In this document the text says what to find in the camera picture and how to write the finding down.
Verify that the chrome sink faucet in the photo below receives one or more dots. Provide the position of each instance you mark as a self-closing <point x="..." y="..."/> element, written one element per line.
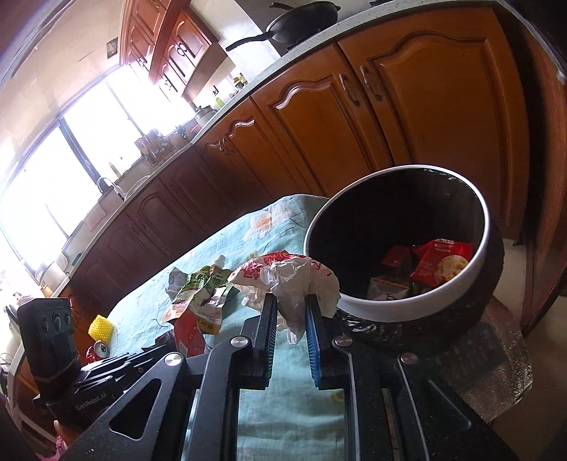
<point x="108" y="184"/>

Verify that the foil wrapped stand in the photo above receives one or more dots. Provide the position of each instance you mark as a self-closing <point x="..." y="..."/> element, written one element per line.
<point x="496" y="359"/>

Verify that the grey kitchen countertop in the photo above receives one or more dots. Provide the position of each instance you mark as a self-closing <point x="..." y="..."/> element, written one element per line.
<point x="265" y="77"/>

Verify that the white rimmed trash bin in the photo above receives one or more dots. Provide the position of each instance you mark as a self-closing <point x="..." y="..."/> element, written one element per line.
<point x="398" y="212"/>

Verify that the red snack packet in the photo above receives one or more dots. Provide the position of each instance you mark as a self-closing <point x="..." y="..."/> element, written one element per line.
<point x="438" y="261"/>

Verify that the kitchen window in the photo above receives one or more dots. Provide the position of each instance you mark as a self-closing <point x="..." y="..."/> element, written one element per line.
<point x="66" y="177"/>

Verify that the white red wrapper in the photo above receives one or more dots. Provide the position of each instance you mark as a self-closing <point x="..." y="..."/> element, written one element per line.
<point x="290" y="283"/>

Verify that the crushed red drink can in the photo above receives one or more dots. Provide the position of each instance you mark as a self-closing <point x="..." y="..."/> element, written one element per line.
<point x="98" y="351"/>

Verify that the green pouch wrapper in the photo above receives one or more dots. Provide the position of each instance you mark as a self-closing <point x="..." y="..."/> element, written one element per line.
<point x="206" y="288"/>

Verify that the teal floral tablecloth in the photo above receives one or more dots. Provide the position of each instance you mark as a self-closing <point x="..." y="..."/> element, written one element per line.
<point x="274" y="425"/>

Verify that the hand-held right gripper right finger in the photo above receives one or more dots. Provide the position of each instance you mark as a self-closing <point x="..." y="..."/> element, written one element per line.
<point x="315" y="350"/>

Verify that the wooden cabinets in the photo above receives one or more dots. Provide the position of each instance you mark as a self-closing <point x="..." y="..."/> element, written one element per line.
<point x="398" y="111"/>
<point x="177" y="48"/>

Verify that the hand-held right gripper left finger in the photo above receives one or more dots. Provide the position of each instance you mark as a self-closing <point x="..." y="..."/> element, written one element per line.
<point x="265" y="341"/>

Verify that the red foil wrapper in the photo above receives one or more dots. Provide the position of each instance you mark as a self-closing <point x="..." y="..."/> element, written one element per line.
<point x="188" y="332"/>

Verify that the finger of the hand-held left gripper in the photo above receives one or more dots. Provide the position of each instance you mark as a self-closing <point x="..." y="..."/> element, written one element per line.
<point x="124" y="365"/>

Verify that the utensil rack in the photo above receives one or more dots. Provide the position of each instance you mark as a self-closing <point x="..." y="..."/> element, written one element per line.
<point x="153" y="146"/>

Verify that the wooden upper cabinets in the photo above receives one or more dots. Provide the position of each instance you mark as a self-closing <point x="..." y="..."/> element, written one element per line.
<point x="177" y="48"/>

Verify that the black wok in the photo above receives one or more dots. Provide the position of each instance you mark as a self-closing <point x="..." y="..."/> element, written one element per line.
<point x="301" y="22"/>

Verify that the yellow foam fruit net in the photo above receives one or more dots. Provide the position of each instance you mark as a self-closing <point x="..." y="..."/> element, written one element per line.
<point x="101" y="328"/>

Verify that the red and white carton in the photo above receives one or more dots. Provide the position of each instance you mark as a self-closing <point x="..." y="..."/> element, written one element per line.
<point x="390" y="283"/>

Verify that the wooden lower cabinets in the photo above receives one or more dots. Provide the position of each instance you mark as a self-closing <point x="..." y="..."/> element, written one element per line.
<point x="398" y="111"/>

